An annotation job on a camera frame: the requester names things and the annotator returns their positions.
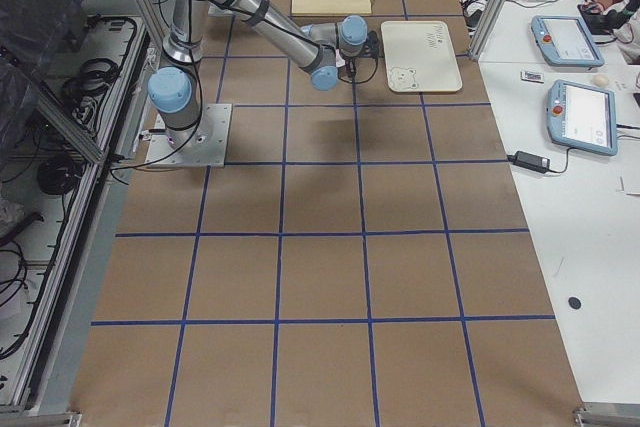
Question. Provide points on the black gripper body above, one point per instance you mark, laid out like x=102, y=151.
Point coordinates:
x=350, y=66

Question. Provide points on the cream bear tray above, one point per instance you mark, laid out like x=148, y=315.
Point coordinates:
x=419, y=57

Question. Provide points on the small white label box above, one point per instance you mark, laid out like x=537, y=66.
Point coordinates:
x=533, y=77

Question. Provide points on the black power adapter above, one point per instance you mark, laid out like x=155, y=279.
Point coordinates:
x=530, y=161

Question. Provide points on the far blue teach pendant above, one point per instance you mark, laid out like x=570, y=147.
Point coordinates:
x=565, y=42

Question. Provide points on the blue teach pendant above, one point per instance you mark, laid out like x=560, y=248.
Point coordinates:
x=582, y=117
x=565, y=42

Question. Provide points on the near blue teach pendant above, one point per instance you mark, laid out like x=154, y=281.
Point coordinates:
x=582, y=117

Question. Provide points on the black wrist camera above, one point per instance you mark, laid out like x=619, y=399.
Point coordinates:
x=371, y=47

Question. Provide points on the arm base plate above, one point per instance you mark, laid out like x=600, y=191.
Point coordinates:
x=208, y=147

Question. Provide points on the aluminium frame post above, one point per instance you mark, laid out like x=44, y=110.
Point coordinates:
x=497, y=2

